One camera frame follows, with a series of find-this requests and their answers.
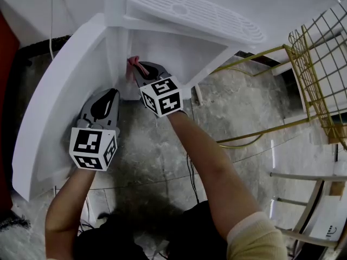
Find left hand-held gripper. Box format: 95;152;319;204
69;88;122;172

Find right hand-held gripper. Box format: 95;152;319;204
134;61;185;118

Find pink cloth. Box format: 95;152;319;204
126;55;149;81

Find person's left forearm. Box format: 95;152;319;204
44;168;97;260

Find person's right forearm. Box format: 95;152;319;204
165;114;262;239

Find white plastic tube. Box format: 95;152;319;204
194;84;204;106

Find white slotted drip tray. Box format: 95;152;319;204
123;0;268;48

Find person's black trousers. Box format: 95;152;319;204
72;200;231;260

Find black and white striped blanket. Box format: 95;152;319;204
0;210;47;260

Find wooden chair with brown seat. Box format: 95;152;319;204
269;171;347;250

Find person's cream shirt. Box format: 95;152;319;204
226;211;288;260

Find small brown cardboard box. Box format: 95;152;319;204
329;181;345;197

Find white storage box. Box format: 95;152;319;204
309;193;347;242

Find white power cable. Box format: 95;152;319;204
48;0;56;61

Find black cable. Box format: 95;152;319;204
185;152;201;204

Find gold wire chair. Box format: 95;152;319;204
214;1;347;151

